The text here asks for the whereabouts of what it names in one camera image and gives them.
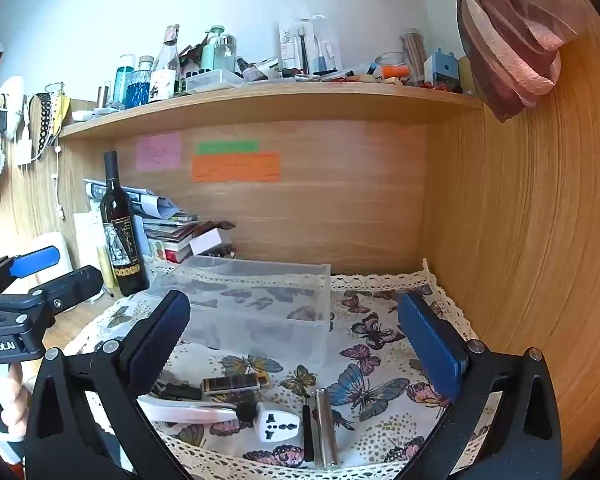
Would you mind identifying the green sticky note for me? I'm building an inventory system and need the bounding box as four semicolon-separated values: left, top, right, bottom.
196;140;260;155

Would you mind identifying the dark wine bottle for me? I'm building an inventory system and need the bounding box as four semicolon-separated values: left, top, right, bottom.
99;151;152;297

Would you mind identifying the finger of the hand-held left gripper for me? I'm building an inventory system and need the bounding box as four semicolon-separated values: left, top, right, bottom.
0;245;62;291
15;266;104;328

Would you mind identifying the tied brown curtain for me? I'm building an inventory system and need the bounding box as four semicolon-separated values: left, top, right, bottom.
397;0;581;123

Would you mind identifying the yellow tube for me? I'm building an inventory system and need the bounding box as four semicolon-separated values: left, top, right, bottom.
96;245;111;288

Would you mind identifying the tall jar of sticks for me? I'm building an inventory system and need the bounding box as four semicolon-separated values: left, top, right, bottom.
399;29;428;86

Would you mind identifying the butterfly printed cloth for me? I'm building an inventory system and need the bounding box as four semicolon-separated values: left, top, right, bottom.
62;259;503;480

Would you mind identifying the clear bottle white label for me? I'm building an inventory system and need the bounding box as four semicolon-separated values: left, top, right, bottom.
149;25;181;103

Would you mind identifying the white cable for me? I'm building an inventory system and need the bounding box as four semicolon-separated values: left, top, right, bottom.
52;145;68;221

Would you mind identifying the green pump bottle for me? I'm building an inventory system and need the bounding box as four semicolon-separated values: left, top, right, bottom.
199;25;226;73

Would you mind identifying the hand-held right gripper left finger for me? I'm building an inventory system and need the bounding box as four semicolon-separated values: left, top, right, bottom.
25;290;193;480

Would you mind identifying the small dark bottle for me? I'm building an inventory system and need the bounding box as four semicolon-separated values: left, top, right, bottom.
236;56;261;82

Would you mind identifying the toothbrush blister pack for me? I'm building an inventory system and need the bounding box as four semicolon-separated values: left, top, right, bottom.
279;16;342;75

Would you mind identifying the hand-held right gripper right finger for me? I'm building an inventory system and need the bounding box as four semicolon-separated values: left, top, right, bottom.
396;291;565;480

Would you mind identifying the white charger plug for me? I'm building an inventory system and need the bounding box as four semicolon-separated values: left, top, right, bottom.
16;125;35;166

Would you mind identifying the glass jar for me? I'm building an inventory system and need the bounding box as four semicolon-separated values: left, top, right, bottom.
375;51;406;78

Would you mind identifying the silver metal tube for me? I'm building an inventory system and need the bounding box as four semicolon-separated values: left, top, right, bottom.
312;387;340;470

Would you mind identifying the wooden shelf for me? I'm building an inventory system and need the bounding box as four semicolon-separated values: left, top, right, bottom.
59;80;486;142

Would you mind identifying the white cup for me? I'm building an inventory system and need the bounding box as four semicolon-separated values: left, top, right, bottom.
22;232;73;286

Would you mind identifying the blue patterned bottle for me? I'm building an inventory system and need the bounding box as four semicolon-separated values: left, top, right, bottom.
125;56;154;109

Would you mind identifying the white travel adapter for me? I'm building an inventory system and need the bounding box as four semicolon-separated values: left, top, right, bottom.
254;400;303;453

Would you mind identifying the orange sticky note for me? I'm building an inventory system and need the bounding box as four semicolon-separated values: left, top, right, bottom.
191;151;282;183

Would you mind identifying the teal liquid bottle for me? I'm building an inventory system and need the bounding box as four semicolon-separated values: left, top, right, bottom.
112;54;137;106

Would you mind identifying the clear lidded case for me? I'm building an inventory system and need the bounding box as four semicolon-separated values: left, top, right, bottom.
185;69;244;93

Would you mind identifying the person's left hand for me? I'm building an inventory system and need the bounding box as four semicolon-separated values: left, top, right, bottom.
0;360;31;441

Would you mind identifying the black white beaded strap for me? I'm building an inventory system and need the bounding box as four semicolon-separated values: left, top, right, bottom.
34;92;56;158

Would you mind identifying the white curved plastic tool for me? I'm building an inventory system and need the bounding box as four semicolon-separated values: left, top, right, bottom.
137;392;238;426

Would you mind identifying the blue white pencil sharpener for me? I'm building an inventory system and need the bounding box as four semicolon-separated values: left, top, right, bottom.
424;49;462;92

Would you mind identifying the yellow hanging pouch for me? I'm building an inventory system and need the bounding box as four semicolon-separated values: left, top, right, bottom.
52;94;72;136

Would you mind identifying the clear plastic box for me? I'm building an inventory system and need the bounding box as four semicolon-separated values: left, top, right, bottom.
150;255;333;366

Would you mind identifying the stack of books and papers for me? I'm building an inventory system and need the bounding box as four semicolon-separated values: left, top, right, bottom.
82;177;238;266

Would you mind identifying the pink sticky note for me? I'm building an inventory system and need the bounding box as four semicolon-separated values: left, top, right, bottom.
135;133;182;172

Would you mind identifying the thin black stick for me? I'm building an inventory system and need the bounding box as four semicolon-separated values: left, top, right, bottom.
301;394;316;462

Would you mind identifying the white paper note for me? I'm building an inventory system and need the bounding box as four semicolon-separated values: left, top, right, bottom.
74;211;106;261

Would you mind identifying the small white box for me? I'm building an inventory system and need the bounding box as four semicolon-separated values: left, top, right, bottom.
189;228;233;257

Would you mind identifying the clear plastic bottle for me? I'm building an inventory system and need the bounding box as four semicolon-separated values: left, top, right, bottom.
215;34;237;73

